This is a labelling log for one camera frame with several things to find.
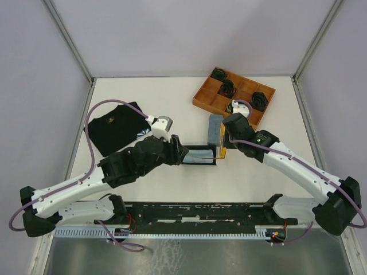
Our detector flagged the orange sunglasses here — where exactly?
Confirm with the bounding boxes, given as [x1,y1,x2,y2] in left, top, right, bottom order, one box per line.
[214,123,227,160]

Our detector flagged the black glasses case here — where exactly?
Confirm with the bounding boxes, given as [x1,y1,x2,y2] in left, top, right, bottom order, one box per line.
[182,145,217,166]

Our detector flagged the grey-blue glasses case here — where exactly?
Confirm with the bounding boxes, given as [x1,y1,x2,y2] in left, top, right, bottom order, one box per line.
[208,114,224,147]

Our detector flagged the light blue cloth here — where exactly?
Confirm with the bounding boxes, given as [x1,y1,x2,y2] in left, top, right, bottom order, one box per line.
[183,149,214,164]

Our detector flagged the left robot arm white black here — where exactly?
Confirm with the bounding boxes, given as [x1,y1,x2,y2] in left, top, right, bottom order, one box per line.
[20,135,189,237]

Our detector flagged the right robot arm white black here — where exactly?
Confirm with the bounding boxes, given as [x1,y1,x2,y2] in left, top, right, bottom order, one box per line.
[223,113,362,236]

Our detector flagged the rolled dark tie right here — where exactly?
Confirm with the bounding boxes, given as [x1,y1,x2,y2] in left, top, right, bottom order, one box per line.
[250,92,269,112]

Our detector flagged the rolled dark tie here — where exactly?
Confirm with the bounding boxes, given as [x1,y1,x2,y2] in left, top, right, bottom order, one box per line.
[210,68,227,82]
[218,80,236,99]
[250,92,269,112]

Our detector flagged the orange wooden divider tray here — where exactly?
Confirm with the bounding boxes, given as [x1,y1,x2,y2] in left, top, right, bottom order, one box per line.
[193,66,275,128]

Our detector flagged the black folded t-shirt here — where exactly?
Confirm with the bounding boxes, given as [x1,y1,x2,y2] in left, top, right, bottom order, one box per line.
[88,104,151,157]

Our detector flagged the rolled dark tie top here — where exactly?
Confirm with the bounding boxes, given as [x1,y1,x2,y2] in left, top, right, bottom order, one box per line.
[210,68,227,82]

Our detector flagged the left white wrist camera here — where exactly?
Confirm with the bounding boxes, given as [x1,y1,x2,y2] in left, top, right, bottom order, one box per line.
[151,116,173,142]

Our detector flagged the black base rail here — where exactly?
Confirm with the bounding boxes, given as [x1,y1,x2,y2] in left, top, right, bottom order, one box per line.
[100,202,298,234]

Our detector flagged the white slotted cable duct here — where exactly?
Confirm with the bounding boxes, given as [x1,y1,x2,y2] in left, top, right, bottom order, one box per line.
[54,226,287,239]

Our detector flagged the right aluminium frame post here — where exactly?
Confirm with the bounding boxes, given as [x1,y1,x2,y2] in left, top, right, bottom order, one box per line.
[292,0,345,81]

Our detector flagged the aluminium frame post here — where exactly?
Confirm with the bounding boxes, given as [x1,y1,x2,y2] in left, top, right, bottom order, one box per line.
[292,0,345,81]
[41,0,94,83]

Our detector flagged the left aluminium frame post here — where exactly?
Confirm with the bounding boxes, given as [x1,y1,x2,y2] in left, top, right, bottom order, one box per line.
[41,0,94,83]

